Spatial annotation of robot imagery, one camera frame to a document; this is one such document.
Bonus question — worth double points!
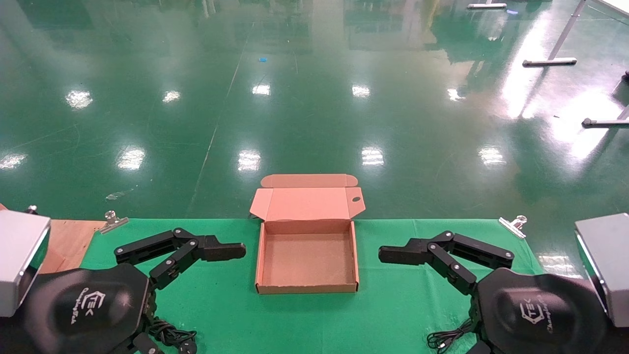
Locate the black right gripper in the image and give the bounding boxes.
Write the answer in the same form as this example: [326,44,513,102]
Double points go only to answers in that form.
[464,268,611,354]

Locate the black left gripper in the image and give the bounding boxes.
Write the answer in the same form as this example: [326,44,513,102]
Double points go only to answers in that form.
[22,263,164,354]

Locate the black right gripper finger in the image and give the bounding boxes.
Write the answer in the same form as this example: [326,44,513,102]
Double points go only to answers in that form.
[378,230,515,295]

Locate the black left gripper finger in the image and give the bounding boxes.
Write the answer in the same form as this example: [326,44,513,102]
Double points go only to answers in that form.
[114,228,246,291]

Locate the black wired computer mouse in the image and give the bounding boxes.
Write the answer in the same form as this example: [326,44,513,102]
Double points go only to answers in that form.
[427,320,475,354]

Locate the black power cord with plug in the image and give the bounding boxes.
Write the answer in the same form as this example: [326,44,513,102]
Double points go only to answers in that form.
[147,317,198,354]

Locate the open brown cardboard box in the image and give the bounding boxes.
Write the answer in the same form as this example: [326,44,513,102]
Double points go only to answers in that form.
[249,173,367,295]

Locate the silver binder clip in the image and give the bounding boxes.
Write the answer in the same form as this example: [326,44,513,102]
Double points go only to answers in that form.
[498,215,528,240]
[98,210,129,235]

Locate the green table cloth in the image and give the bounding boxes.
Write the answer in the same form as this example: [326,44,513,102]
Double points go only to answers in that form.
[81,218,543,354]

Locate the dark table foot bar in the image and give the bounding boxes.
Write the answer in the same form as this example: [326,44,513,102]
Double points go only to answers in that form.
[582,106,629,129]

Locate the white table leg with foot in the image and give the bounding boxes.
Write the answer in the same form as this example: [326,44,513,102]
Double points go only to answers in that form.
[522,0,588,67]

